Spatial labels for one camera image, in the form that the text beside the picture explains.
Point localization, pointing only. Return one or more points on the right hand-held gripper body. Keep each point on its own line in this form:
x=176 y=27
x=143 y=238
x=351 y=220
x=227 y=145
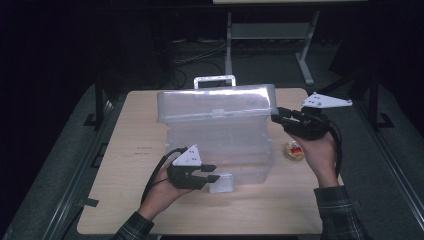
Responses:
x=310 y=125

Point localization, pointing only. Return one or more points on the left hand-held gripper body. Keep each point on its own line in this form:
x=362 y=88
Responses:
x=186 y=156

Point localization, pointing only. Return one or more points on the clear plastic storage box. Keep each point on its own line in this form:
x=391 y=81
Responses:
x=216 y=140

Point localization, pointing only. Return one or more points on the round packaged pastry red label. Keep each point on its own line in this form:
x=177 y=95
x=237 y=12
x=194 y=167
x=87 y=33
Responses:
x=294 y=150

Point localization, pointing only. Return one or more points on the person's right hand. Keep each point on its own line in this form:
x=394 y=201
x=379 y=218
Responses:
x=321 y=156

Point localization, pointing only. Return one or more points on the person's left hand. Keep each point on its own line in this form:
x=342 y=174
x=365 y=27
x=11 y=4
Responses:
x=160 y=193

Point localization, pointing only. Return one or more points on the grey metal stand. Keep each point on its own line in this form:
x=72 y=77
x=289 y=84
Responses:
x=266 y=30

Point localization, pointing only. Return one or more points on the black tape piece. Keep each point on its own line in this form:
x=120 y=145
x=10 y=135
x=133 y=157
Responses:
x=89 y=202

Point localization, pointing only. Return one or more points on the black metal post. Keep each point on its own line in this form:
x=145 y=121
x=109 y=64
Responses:
x=374 y=100
x=99 y=100

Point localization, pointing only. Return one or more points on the grey metal rail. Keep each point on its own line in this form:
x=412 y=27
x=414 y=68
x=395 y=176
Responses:
x=78 y=186
x=391 y=166

